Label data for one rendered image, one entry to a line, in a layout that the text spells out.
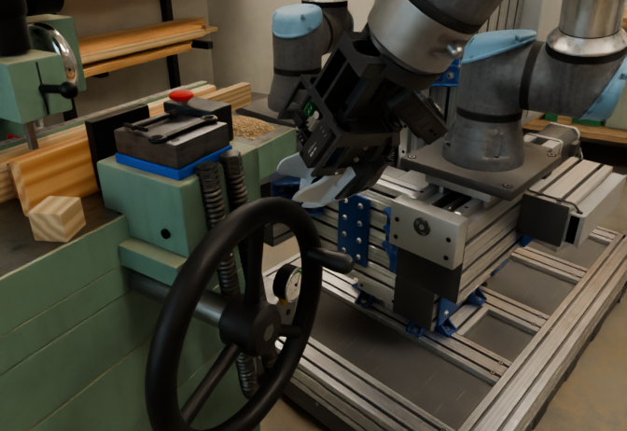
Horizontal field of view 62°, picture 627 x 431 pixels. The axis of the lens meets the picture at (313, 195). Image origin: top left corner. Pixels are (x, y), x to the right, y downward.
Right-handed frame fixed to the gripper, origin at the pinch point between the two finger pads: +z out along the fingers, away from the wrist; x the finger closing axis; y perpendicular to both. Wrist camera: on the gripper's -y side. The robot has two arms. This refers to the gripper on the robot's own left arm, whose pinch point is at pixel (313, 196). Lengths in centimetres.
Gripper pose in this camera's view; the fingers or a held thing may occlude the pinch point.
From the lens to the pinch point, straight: 56.0
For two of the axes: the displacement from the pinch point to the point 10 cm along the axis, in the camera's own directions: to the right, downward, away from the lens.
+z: -4.4, 6.0, 6.7
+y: -7.7, 1.2, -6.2
